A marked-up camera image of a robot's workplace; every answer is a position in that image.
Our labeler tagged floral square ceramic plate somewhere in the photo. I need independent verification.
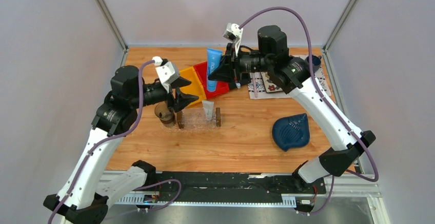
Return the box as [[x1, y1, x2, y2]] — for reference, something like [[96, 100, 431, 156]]
[[261, 72, 282, 93]]

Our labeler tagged blue ceramic mug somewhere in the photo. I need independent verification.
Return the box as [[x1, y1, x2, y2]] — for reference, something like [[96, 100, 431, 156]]
[[305, 55, 322, 73]]

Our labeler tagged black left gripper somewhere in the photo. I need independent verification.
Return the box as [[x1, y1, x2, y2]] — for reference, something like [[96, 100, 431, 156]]
[[130, 76, 199, 113]]

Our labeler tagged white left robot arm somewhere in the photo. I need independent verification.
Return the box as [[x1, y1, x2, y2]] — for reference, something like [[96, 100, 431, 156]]
[[44, 61, 197, 223]]

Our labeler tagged blue shell shaped dish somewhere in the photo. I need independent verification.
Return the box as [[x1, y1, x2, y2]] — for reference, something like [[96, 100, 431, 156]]
[[272, 113, 310, 152]]

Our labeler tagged white toothpaste tube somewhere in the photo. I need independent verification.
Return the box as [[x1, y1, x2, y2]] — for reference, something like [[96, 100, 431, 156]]
[[202, 100, 214, 120]]

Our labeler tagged red plastic bin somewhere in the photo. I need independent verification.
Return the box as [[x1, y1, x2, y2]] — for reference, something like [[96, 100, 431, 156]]
[[193, 62, 230, 99]]

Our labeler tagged yellow plastic bin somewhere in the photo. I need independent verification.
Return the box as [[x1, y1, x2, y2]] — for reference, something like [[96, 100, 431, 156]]
[[180, 67, 207, 108]]

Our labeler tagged black plastic bin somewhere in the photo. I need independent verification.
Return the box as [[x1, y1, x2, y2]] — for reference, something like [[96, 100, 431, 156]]
[[228, 78, 242, 91]]

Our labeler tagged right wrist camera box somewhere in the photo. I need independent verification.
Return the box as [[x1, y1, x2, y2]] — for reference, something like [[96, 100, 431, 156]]
[[223, 23, 243, 56]]

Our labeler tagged blue toothpaste tube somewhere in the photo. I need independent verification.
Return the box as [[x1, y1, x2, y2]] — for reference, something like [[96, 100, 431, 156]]
[[207, 48, 222, 92]]

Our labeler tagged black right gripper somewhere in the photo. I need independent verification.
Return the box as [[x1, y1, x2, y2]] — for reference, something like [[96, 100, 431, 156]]
[[208, 42, 272, 84]]

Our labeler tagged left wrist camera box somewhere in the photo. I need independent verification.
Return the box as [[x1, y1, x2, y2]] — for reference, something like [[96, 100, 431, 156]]
[[152, 56, 181, 93]]

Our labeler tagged clear textured toiletry holder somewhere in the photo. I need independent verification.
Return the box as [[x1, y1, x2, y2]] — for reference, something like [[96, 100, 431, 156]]
[[175, 108, 222, 130]]

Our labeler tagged pink handled fork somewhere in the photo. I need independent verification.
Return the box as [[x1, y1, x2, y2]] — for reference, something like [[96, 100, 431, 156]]
[[251, 73, 258, 98]]

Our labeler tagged grey left frame post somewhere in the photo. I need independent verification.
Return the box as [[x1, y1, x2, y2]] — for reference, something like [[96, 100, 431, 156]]
[[95, 0, 128, 53]]

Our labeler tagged clear textured glass tray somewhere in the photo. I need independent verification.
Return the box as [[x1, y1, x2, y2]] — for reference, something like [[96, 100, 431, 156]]
[[161, 118, 218, 132]]

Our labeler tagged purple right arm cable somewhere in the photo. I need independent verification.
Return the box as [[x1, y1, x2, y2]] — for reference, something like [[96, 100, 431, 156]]
[[238, 7, 380, 216]]

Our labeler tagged grey aluminium frame post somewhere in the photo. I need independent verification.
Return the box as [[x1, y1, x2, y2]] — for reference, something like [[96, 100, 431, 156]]
[[322, 0, 359, 52]]

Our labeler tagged white patterned placemat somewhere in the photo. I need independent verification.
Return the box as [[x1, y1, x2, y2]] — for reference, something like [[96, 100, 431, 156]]
[[248, 55, 331, 99]]

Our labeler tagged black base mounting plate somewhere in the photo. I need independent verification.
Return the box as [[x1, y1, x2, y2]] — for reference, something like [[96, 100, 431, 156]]
[[145, 171, 327, 203]]

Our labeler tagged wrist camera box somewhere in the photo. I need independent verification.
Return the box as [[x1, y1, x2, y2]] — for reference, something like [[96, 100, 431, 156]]
[[152, 56, 181, 93], [223, 23, 243, 56]]

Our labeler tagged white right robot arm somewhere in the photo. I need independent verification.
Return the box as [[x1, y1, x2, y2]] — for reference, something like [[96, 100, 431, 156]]
[[208, 23, 376, 193]]

